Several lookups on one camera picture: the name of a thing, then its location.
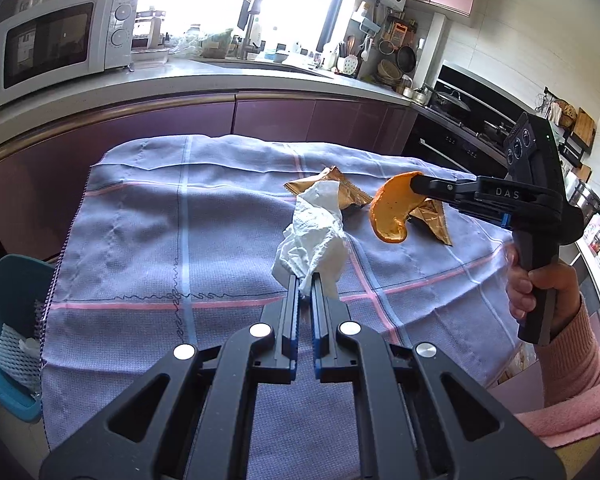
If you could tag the metal strainer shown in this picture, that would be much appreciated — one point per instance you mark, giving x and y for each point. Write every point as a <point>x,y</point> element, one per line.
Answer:
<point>386,47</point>

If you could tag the polka dot utensil holder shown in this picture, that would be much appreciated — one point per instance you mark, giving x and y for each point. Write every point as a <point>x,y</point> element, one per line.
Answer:
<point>349,65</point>

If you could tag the steel kitchen faucet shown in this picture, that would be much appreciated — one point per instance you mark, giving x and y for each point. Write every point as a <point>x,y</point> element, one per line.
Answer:
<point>250,35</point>

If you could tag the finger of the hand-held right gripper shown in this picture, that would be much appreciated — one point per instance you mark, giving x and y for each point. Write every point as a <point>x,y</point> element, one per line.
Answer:
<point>445,189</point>
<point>480,212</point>

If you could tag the white tray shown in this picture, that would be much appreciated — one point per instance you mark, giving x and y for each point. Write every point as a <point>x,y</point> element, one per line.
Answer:
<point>150,56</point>

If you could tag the woven basket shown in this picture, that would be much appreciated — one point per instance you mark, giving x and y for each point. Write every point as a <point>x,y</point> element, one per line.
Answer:
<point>388,71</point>

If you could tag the white microwave oven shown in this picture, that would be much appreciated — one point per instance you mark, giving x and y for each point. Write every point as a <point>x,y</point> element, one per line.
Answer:
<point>50,45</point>

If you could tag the orange grater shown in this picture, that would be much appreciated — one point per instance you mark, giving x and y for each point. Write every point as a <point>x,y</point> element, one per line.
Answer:
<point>400,32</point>

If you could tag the black wok with lid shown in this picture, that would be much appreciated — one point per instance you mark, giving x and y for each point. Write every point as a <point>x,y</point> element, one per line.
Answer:
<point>450,102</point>

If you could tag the gold foil wrapper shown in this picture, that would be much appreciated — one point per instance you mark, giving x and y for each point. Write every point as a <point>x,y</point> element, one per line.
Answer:
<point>435,225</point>
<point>352,195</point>

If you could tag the purple kitchen counter cabinet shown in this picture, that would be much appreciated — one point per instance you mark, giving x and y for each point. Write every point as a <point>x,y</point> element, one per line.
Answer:
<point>130,125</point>

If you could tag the black round pan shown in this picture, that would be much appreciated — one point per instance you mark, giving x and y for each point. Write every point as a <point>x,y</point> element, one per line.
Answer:
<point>406,59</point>

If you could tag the person's right hand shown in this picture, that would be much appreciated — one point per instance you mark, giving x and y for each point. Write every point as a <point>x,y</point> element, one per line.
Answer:
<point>562,290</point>

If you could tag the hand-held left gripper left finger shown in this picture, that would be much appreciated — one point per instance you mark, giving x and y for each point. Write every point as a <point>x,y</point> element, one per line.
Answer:
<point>292,330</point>

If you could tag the purple checked cloth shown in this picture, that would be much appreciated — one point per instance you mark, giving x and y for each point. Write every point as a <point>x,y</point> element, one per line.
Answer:
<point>180,240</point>

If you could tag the teal plastic bin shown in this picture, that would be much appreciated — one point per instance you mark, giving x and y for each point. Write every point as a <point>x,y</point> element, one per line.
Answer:
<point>0,300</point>

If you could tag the large orange peel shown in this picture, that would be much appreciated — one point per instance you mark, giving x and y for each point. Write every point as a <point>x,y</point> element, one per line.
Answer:
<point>390,215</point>

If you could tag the white foam fruit net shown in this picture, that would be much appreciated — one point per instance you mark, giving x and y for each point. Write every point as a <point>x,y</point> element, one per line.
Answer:
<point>15,362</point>

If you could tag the black kitchen stove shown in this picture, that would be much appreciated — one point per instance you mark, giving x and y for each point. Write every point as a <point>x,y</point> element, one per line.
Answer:
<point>460,145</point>

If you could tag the wooden cutting board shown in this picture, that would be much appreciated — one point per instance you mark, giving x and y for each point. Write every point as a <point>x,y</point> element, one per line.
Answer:
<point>584,129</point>

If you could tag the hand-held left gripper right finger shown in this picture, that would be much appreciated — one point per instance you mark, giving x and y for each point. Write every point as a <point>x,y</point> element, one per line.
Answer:
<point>317,330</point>

